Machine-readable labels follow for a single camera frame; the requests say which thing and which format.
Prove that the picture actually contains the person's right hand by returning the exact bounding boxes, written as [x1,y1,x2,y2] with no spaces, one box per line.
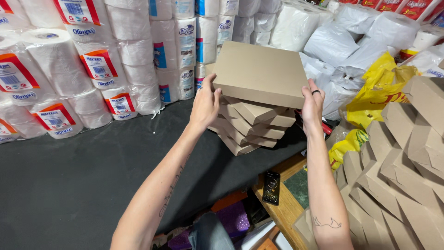
[301,78,327,136]

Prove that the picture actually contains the person's left hand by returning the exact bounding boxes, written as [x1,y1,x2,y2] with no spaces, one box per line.
[189,74,222,131]

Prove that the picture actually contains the single brown cardboard box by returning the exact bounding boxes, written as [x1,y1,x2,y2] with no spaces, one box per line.
[212,41,310,109]

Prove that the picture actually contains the red and black hand tool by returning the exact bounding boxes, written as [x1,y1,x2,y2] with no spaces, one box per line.
[294,109,334,137]

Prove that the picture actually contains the stack of folded cardboard boxes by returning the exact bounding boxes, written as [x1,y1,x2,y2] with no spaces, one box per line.
[207,94,297,157]

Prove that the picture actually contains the heap of white plastic bags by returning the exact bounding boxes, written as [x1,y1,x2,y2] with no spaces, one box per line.
[232,0,444,121]

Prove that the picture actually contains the yellow plastic bag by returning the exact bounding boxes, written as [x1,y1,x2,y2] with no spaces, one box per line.
[328,51,419,171]

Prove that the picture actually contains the black smartphone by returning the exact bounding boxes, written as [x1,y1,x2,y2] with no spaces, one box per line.
[262,170,281,206]

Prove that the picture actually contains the orange sheet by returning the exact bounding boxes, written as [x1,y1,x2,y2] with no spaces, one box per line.
[210,190,249,213]

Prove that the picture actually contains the wooden bench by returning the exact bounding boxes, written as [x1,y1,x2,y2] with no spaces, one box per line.
[251,152,310,250]

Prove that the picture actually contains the heap of flat cardboard blanks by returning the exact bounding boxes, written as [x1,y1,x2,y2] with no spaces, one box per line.
[293,76,444,250]

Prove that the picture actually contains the purple glitter sheets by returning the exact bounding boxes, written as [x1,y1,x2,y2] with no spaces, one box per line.
[167,201,251,250]

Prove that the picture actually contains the person's leg in jeans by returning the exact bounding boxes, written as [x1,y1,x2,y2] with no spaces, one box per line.
[188,212,237,250]

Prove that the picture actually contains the row of red packets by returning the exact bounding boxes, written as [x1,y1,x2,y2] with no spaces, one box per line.
[338,0,444,22]

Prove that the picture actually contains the white paper sheet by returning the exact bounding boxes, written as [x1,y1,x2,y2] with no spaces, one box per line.
[234,219,294,250]

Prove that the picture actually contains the black table cloth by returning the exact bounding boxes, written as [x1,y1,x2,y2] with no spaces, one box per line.
[0,98,341,250]

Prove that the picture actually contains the wall of toilet paper packs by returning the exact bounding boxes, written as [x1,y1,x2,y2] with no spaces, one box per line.
[0,0,243,145]

